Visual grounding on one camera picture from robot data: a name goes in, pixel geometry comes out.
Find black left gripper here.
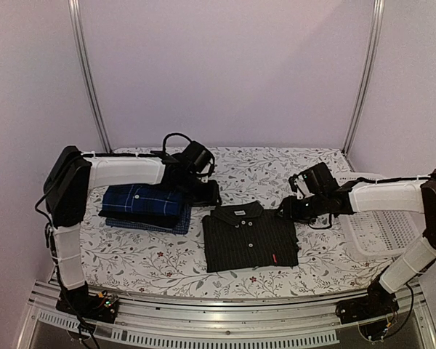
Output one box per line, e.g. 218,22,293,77
174,172,222,207

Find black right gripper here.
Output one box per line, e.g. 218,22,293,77
275,192,328,225

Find blue plaid shirt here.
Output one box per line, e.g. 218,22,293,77
100,184,185,217

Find black pinstriped long sleeve shirt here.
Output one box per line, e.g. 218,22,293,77
202,201,299,273

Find dark blue checked shirt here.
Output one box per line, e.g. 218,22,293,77
105,205,191,235

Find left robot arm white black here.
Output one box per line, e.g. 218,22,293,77
34,143,221,316

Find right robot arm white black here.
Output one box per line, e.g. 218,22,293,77
276,163,436,317

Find floral white tablecloth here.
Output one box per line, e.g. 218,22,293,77
80,147,389,300

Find white plastic laundry basket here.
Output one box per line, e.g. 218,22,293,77
334,172,425,261

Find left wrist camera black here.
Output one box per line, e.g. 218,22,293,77
162,132,216,178

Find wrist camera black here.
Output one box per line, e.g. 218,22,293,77
288,162,339,198
162,132,216,178

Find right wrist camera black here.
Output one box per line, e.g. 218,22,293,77
288,162,339,198

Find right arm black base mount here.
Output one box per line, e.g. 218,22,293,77
335,278,399,341

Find aluminium front rail frame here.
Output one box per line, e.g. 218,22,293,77
16,281,436,348

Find left aluminium frame post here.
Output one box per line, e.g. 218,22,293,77
68,0,113,153

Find aluminium frame post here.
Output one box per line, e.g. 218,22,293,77
342,0,385,157
68,0,113,153

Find right aluminium frame post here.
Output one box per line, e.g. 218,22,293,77
342,0,385,157

